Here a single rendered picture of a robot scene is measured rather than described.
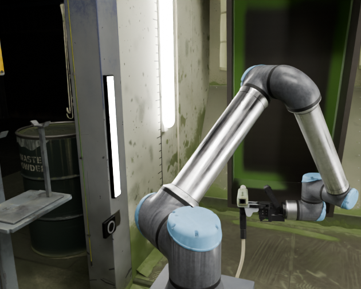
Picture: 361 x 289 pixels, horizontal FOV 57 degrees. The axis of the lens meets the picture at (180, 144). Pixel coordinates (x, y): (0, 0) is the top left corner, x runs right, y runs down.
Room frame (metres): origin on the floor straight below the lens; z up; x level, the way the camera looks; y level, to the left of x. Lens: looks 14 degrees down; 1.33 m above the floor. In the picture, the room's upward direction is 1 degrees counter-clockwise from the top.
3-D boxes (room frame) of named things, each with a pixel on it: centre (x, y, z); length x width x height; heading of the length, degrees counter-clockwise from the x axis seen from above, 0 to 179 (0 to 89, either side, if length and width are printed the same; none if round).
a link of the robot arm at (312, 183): (1.38, -0.59, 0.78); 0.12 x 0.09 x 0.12; 32
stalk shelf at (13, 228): (1.20, 0.62, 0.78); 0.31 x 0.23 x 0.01; 159
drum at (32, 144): (2.36, 0.88, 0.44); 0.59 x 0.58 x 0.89; 50
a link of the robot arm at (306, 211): (1.39, -0.58, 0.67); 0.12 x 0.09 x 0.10; 80
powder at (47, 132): (2.37, 0.88, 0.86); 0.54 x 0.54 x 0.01
